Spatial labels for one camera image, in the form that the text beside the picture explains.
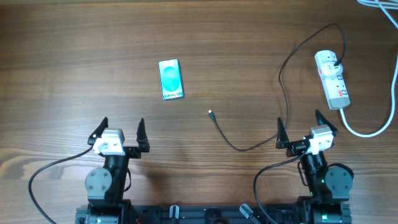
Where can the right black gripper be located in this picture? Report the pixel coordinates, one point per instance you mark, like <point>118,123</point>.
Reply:
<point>296,147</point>

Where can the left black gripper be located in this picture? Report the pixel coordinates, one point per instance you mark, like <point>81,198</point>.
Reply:
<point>134,152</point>

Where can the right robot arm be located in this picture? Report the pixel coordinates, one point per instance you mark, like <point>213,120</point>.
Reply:
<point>329,184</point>

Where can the white power strip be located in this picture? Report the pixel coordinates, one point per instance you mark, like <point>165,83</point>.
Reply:
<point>335,89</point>

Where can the white charger plug adapter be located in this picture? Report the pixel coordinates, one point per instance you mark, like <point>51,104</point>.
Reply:
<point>329,69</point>

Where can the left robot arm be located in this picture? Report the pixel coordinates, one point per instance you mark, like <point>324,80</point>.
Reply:
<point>106,185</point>

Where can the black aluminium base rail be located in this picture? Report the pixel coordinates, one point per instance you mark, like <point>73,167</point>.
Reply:
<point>214,214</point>

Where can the teal screen Galaxy smartphone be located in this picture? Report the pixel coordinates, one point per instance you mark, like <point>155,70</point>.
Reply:
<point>170,79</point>

